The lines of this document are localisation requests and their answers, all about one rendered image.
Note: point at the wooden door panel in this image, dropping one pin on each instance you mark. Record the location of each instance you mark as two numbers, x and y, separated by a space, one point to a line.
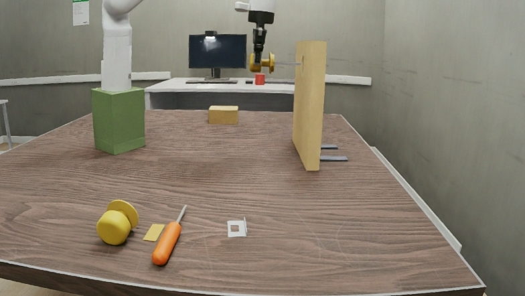
309 101

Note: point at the tan flat rectangular box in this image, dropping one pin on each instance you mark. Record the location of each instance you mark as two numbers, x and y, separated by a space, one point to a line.
223 115

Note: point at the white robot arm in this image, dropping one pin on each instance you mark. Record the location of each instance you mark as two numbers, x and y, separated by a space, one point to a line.
117 44

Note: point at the orange-handled screwdriver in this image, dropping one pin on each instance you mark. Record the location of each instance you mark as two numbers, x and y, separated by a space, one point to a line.
166 244

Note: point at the yellow flat rectangular plate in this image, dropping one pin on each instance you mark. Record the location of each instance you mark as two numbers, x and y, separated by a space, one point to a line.
154 232

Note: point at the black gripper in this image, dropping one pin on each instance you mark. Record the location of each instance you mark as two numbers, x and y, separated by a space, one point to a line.
260 18

